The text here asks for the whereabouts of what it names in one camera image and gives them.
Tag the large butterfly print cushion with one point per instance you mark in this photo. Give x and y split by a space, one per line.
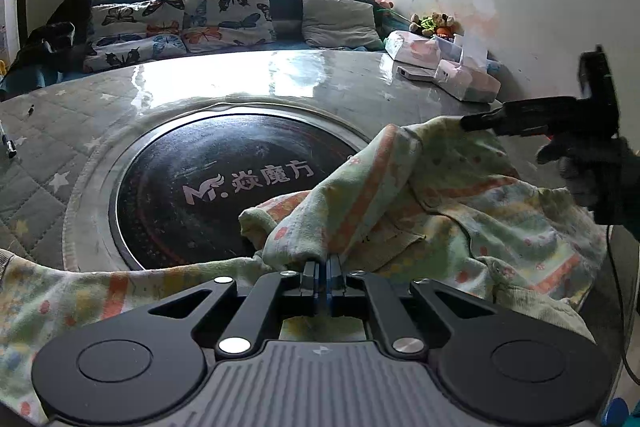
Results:
230 12

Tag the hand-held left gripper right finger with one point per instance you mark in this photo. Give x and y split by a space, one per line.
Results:
332 287

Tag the black pen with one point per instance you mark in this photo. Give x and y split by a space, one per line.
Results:
9 144

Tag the pink white tissue pack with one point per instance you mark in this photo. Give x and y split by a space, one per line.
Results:
467 82
412 49

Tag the small brown plush toy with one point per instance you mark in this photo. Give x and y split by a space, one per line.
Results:
415 23

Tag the brown plush bear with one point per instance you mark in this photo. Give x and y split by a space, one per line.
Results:
444 24

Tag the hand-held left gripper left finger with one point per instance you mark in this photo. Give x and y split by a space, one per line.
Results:
312 287

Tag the person's right hand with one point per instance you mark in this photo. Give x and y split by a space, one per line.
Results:
605 177

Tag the blue plastic object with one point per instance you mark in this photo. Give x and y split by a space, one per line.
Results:
616 413

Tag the dark clothing pile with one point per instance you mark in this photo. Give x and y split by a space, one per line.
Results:
55 37

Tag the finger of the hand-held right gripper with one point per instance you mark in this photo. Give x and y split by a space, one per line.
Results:
487 122

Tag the pastel patterned baby garment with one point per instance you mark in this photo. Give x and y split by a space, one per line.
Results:
450 187

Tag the black round cooktop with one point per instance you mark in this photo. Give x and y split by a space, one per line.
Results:
200 167

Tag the teal sofa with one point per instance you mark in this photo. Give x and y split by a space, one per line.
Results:
287 2

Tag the grey cushion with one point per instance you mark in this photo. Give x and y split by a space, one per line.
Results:
340 22

